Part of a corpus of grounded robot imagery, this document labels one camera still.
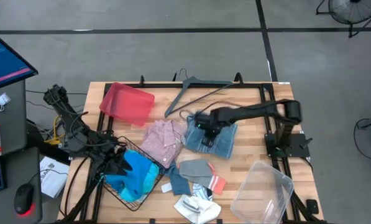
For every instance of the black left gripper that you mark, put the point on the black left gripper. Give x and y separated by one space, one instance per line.
110 155

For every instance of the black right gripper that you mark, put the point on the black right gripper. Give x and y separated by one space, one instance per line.
208 123

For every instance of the light blue denim garment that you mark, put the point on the light blue denim garment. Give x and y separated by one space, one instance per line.
225 143

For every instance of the blue shirt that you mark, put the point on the blue shirt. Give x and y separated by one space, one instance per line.
135 174

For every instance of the grey sock with orange stripes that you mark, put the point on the grey sock with orange stripes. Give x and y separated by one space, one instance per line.
197 171

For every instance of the pink checked shirt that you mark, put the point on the pink checked shirt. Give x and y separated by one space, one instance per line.
163 143

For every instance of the white sock with grey stripes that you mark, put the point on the white sock with grey stripes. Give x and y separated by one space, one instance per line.
204 211

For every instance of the clear plastic bin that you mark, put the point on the clear plastic bin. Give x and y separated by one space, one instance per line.
259 193

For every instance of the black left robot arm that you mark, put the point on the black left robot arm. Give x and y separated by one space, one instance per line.
70 121

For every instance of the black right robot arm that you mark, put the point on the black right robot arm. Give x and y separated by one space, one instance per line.
256 110

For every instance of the dark blue cloth with tag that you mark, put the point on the dark blue cloth with tag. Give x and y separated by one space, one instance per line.
180 183

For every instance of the grey clothes hanger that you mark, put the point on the grey clothes hanger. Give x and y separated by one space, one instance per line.
204 81

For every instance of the red plastic bin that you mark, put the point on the red plastic bin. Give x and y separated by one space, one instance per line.
127 104

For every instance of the white paper booklet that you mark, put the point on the white paper booklet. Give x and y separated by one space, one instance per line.
53 179

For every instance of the white label sticker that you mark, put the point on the white label sticker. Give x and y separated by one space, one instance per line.
284 83

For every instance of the black computer mouse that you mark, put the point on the black computer mouse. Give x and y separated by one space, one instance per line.
23 197

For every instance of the grey desk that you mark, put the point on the grey desk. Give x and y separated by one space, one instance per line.
11 130

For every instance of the computer monitor with blue screen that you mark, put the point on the computer monitor with blue screen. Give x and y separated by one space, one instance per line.
5 59

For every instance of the black floor fan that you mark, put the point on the black floor fan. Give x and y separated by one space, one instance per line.
353 11

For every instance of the black frame clamp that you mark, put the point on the black frame clamp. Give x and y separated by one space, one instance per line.
238 77
312 207
174 77
142 80

